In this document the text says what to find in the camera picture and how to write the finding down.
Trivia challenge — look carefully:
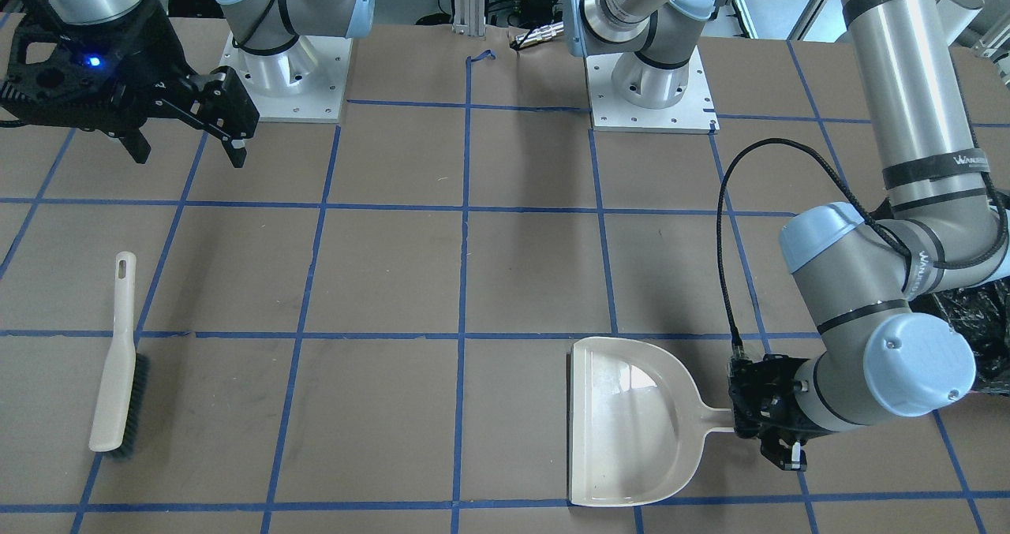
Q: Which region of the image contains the beige plastic dustpan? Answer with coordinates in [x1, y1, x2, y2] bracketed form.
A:
[567, 336, 735, 506]

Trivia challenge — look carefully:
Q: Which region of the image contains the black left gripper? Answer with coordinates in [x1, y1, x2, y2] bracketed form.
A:
[728, 352, 813, 472]

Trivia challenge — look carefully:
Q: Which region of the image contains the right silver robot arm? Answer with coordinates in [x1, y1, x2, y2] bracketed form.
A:
[2, 0, 375, 168]

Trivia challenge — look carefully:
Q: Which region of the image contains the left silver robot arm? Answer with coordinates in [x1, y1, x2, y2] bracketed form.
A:
[716, 0, 1008, 472]

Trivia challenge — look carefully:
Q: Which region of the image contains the aluminium frame post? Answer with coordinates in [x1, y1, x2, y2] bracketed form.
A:
[451, 0, 488, 38]

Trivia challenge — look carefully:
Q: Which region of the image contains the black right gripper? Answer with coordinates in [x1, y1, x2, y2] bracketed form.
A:
[2, 0, 260, 168]

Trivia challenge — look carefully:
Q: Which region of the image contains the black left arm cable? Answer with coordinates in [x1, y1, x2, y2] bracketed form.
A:
[714, 138, 1007, 361]

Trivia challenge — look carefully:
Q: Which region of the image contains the beige hand brush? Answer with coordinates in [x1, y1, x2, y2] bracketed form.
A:
[88, 251, 149, 459]

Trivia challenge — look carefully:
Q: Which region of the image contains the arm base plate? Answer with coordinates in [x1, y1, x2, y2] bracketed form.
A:
[585, 47, 720, 134]
[220, 34, 356, 124]

